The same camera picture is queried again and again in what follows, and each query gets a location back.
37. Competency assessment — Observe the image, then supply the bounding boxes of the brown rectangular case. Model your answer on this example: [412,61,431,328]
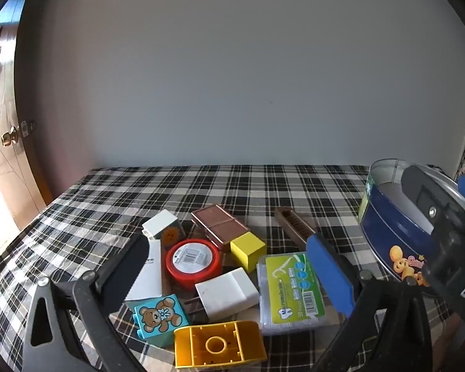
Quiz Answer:
[191,205,250,252]

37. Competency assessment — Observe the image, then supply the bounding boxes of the round blue metal tin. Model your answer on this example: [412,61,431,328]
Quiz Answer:
[358,158,465,299]

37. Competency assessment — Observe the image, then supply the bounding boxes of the white cardboard box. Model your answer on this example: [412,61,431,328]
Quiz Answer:
[124,239,165,312]

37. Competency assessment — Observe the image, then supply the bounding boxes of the wooden door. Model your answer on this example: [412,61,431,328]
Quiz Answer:
[0,23,53,231]

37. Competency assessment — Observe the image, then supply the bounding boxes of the white charger plug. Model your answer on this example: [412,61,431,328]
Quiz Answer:
[184,267,260,321]

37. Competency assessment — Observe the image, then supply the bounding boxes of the teal bear toy block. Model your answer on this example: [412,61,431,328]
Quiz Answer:
[134,294,190,351]

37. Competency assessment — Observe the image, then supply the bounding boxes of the red tape roll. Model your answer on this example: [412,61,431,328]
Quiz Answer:
[165,238,221,290]

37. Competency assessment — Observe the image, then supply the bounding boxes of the brass door knob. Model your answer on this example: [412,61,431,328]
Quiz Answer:
[1,118,37,148]

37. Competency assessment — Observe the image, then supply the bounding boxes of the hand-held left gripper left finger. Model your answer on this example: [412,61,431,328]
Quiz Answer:
[21,232,152,372]

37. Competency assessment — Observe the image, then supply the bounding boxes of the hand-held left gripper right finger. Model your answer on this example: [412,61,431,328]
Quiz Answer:
[305,233,436,372]

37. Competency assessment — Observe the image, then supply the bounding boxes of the brown ridged toy brick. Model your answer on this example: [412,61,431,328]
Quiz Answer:
[274,206,318,252]

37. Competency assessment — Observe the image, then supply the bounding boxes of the yellow toy block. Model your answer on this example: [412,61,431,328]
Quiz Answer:
[174,321,268,370]

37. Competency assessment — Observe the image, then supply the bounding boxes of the white toy block orange face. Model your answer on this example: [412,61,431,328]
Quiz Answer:
[141,209,187,252]

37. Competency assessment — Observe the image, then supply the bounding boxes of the clear floss pick box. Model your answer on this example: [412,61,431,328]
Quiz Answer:
[256,252,328,337]

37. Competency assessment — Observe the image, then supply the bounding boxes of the yellow cube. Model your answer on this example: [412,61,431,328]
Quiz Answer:
[230,230,267,274]

